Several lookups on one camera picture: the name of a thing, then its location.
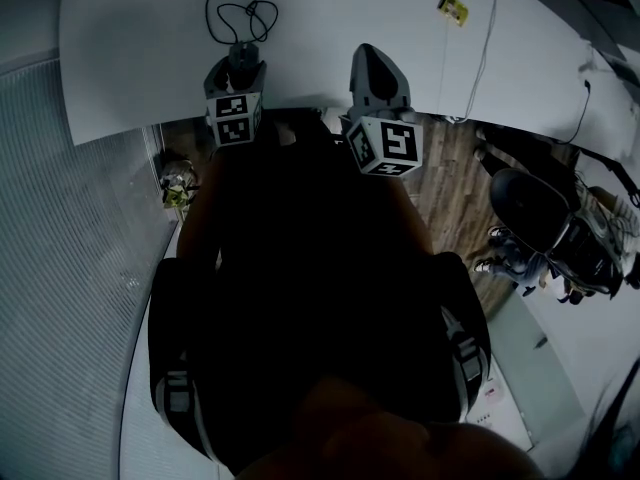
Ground black curved bar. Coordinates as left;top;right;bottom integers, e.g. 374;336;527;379
579;147;640;207

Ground person's left forearm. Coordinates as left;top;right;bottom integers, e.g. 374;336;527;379
177;145;236;264

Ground frosted glass desk divider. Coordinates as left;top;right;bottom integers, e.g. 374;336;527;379
492;292;586;449

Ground white window blinds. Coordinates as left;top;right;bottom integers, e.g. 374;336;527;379
0;57;181;480

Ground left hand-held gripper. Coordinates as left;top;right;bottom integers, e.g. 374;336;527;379
203;57;268;148

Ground person's black clothing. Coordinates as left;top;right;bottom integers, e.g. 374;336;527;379
148;107;494;474

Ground black office chair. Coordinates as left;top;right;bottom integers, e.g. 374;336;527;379
489;167;579;257

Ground white cable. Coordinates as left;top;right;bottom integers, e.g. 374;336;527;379
449;0;501;124

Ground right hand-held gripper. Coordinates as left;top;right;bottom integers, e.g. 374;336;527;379
339;42;424;177

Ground black wired mouse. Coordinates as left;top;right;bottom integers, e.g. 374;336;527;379
228;40;261;92

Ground black cable with plug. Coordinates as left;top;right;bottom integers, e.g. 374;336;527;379
552;78;594;145
192;0;280;47

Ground grey shoulder strap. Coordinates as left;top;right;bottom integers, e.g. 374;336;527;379
157;367;199;429
439;307;489;414

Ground small waste bin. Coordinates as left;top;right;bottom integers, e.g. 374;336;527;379
158;155;201;210

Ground yellow card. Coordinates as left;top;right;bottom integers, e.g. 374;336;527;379
437;0;471;27

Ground person's right forearm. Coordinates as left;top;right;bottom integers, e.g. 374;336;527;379
384;172;435;257

